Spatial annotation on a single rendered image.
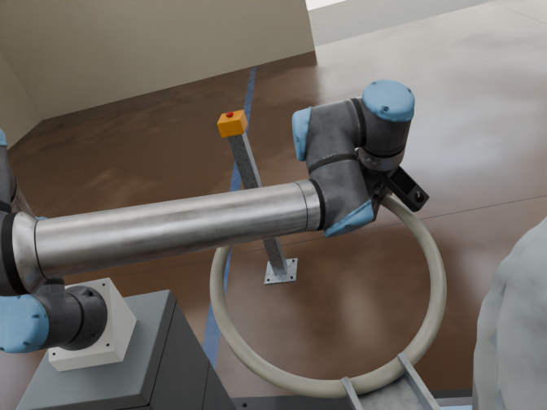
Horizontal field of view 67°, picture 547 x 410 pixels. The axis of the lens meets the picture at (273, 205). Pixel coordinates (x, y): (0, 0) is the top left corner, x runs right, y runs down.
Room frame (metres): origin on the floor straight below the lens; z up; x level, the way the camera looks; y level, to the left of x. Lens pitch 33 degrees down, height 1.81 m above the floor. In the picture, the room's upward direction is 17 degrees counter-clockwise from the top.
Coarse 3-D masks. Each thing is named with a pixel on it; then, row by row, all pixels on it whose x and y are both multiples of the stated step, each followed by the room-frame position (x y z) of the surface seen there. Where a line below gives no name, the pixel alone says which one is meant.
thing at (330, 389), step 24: (408, 216) 0.70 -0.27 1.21; (432, 240) 0.64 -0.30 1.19; (216, 264) 0.71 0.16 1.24; (432, 264) 0.59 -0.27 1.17; (216, 288) 0.66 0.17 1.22; (432, 288) 0.55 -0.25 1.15; (216, 312) 0.61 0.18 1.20; (432, 312) 0.51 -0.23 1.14; (240, 336) 0.56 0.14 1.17; (432, 336) 0.47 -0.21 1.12; (264, 360) 0.51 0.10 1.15; (288, 384) 0.46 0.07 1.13; (312, 384) 0.45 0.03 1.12; (336, 384) 0.44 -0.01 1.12; (360, 384) 0.43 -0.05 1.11; (384, 384) 0.42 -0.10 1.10
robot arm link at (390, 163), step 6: (360, 150) 0.73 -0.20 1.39; (402, 150) 0.68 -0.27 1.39; (360, 156) 0.73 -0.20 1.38; (366, 156) 0.71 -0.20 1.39; (372, 156) 0.69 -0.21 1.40; (396, 156) 0.68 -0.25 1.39; (402, 156) 0.69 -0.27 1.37; (366, 162) 0.71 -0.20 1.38; (372, 162) 0.70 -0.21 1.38; (378, 162) 0.69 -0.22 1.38; (384, 162) 0.68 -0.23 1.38; (390, 162) 0.68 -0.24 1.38; (396, 162) 0.69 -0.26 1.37; (372, 168) 0.70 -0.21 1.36; (378, 168) 0.69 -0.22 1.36; (384, 168) 0.69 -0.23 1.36; (390, 168) 0.69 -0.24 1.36
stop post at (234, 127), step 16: (240, 112) 1.99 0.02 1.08; (224, 128) 1.94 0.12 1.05; (240, 128) 1.92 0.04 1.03; (240, 144) 1.94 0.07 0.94; (240, 160) 1.95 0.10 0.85; (240, 176) 1.96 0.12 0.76; (256, 176) 1.97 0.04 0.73; (272, 240) 1.94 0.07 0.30; (272, 256) 1.95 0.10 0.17; (272, 272) 2.00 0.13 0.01; (288, 272) 1.95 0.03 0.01
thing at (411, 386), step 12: (408, 360) 0.43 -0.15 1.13; (408, 372) 0.41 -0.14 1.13; (348, 384) 0.42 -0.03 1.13; (396, 384) 0.42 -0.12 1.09; (408, 384) 0.41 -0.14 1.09; (420, 384) 0.38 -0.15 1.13; (348, 396) 0.41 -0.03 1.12; (360, 396) 0.42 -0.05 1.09; (372, 396) 0.41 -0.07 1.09; (384, 396) 0.41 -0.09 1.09; (396, 396) 0.40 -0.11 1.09; (408, 396) 0.39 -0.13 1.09; (420, 396) 0.38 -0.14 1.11; (432, 396) 0.36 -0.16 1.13; (360, 408) 0.37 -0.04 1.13; (372, 408) 0.39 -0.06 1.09; (384, 408) 0.39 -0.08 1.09; (396, 408) 0.38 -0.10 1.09; (408, 408) 0.37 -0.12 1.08; (420, 408) 0.37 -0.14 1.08; (432, 408) 0.34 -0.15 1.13
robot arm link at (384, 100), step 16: (384, 80) 0.70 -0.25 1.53; (368, 96) 0.67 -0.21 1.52; (384, 96) 0.67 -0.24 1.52; (400, 96) 0.66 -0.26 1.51; (368, 112) 0.66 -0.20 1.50; (384, 112) 0.64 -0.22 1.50; (400, 112) 0.63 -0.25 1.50; (368, 128) 0.65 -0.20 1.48; (384, 128) 0.65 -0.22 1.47; (400, 128) 0.65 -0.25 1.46; (368, 144) 0.66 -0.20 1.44; (384, 144) 0.66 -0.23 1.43; (400, 144) 0.67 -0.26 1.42
